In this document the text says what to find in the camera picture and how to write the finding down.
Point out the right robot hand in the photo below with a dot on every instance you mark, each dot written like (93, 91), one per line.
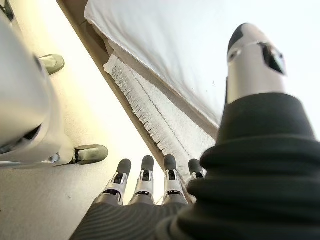
(250, 175)

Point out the white duvet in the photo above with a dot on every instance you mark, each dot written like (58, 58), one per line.
(187, 37)

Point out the silver right robot leg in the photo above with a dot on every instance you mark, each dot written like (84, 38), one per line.
(25, 87)

